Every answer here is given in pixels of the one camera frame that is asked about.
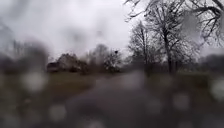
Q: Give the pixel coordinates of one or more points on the row of bare trees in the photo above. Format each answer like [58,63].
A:
[100,60]

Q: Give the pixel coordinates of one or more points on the grey asphalt path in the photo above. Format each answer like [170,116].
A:
[110,103]

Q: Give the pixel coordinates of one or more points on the building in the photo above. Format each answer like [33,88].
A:
[63,63]

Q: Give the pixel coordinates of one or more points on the grass field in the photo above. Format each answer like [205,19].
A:
[56,85]

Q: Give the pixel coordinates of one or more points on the large bare tree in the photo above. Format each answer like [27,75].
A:
[170,50]

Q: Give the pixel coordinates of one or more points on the grass verge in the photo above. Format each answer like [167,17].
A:
[196,83]

